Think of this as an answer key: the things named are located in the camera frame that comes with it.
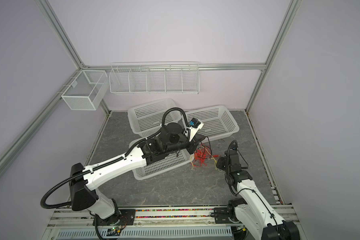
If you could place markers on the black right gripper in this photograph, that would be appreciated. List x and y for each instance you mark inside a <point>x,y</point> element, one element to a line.
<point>221,162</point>

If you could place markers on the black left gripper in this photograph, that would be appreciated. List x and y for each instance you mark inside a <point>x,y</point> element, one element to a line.
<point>194,142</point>

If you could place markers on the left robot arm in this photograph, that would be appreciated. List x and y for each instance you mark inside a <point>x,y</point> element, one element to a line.
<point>176,133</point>

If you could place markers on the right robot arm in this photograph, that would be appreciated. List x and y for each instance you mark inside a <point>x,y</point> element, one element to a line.
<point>250,207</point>

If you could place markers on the white basket back right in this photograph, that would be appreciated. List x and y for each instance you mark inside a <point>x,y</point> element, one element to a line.
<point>218,122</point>

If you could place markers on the white basket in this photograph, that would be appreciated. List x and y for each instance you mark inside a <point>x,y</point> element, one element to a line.
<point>146,119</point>
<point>170,162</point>
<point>218,122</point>

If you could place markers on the white basket front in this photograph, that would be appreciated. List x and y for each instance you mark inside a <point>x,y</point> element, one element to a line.
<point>170,162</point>

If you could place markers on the white basket back left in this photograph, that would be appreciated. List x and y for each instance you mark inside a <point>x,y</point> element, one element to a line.
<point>146,119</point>

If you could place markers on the green circuit board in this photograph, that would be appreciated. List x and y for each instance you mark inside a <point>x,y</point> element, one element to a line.
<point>113,232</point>

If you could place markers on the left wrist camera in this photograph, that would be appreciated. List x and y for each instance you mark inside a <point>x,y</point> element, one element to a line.
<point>195,126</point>

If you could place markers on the white vented cable duct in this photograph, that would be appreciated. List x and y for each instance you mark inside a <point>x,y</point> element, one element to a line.
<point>176,233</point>

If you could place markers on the wire mesh wall shelf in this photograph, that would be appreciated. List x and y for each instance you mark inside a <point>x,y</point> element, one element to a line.
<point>155,78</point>

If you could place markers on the white mesh wall box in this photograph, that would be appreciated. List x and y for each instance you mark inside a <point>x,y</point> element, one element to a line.
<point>87,90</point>

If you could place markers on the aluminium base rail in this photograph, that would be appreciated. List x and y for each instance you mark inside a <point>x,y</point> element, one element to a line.
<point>144,217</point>

